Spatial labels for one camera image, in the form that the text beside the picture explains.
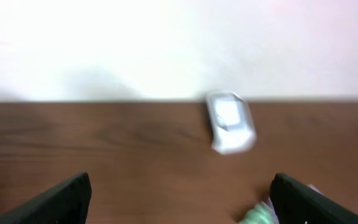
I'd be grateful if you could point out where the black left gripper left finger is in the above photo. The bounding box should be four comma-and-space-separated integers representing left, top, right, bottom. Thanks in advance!
0, 172, 92, 224

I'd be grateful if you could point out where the mint green wipes pack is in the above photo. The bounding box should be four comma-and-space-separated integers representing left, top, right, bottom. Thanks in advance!
238, 202, 279, 224

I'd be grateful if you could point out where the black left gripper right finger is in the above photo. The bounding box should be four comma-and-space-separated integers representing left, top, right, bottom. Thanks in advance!
270, 173, 358, 224

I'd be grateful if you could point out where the white barcode scanner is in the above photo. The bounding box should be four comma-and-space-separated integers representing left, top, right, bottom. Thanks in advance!
206, 91, 257, 155

